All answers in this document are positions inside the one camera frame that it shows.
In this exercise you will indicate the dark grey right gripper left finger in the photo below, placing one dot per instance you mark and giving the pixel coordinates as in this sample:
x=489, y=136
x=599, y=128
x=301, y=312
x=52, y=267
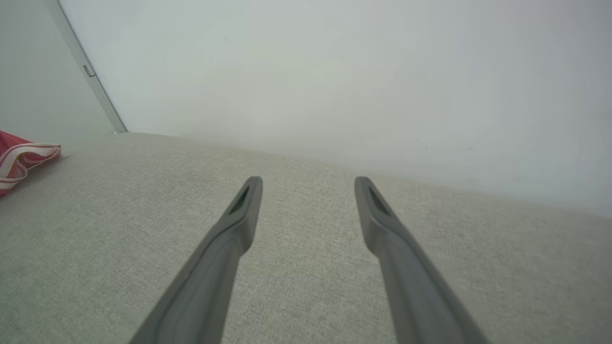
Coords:
x=205, y=286

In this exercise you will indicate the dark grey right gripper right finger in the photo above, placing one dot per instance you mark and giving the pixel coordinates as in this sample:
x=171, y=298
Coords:
x=416, y=286

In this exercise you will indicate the red garment with white trim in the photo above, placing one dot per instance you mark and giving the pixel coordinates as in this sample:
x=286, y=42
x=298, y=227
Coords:
x=14, y=148

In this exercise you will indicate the grey metal wall strip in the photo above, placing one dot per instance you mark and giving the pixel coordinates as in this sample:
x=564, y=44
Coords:
x=100, y=95

